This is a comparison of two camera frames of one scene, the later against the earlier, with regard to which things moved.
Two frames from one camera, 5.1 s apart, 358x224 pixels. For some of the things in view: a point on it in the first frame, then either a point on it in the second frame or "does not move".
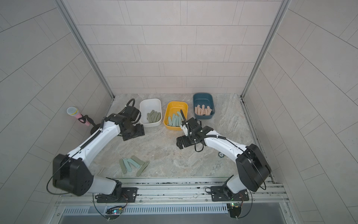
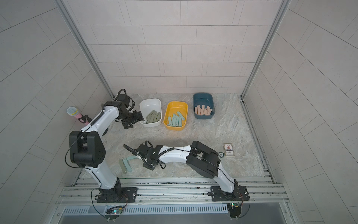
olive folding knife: (158, 117) does not move
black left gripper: (141, 132) -> (137, 118)
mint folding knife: (174, 120) does not move
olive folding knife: (155, 116) does not move
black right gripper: (185, 142) -> (149, 166)
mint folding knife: (127, 164) does not move
